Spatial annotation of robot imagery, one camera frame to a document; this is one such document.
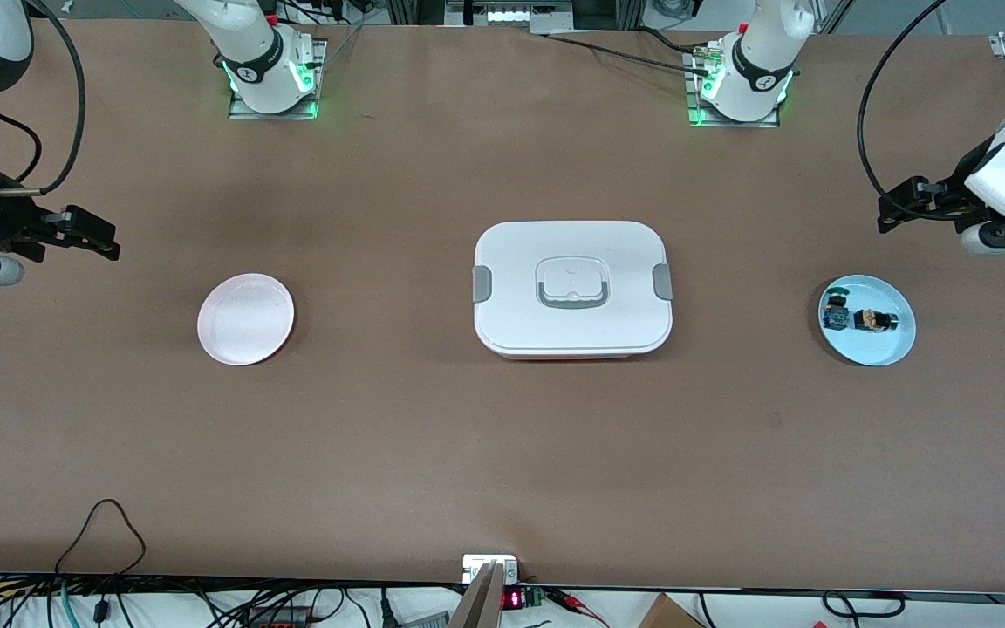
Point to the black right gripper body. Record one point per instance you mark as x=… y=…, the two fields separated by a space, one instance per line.
x=3 y=220

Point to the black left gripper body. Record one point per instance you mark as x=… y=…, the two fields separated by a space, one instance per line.
x=949 y=196

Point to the orange push-button switch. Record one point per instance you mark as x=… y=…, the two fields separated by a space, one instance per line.
x=874 y=321

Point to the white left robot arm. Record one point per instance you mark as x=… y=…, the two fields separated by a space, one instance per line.
x=757 y=70

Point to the light blue round plate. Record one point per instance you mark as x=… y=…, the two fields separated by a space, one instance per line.
x=882 y=344

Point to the pink round plate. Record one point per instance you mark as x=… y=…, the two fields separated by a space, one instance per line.
x=245 y=319

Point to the white lidded box grey clips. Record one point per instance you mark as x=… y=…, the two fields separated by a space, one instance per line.
x=572 y=327

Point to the brown cardboard box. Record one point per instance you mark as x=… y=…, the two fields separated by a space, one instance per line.
x=668 y=615

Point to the red clip lead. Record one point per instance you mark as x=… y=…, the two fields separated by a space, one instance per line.
x=577 y=604

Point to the red digit display board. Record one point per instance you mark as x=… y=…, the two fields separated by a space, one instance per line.
x=513 y=598

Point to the blue green switch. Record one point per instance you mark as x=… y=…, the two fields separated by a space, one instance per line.
x=837 y=310

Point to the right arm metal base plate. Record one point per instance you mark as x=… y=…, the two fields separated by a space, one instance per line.
x=241 y=110

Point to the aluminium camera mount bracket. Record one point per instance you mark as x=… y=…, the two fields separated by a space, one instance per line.
x=481 y=602

